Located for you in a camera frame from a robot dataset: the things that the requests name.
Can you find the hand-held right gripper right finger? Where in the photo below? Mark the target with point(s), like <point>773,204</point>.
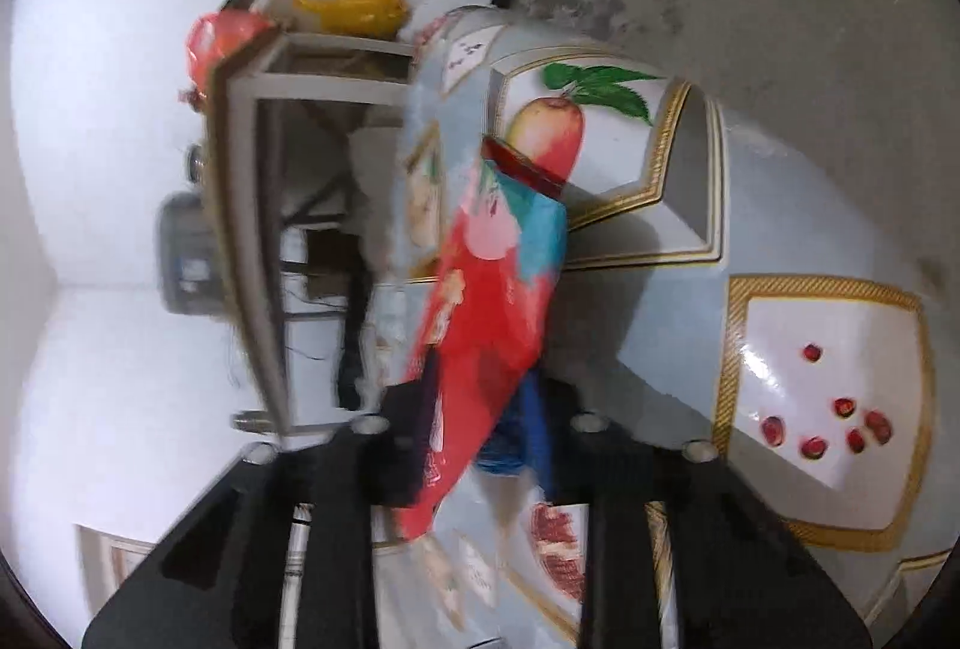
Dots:
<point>540,431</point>

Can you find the red plastic bag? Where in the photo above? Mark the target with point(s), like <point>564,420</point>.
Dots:
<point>225,45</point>

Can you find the red snack bag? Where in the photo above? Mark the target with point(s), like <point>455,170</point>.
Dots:
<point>480,319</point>

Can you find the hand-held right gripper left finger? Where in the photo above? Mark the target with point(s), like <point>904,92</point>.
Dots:
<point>397,454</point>

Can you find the fruit printed tablecloth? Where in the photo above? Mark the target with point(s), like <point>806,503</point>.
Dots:
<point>675,334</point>

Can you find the grey frame shelf table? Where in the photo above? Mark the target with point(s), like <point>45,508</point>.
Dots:
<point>240,206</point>

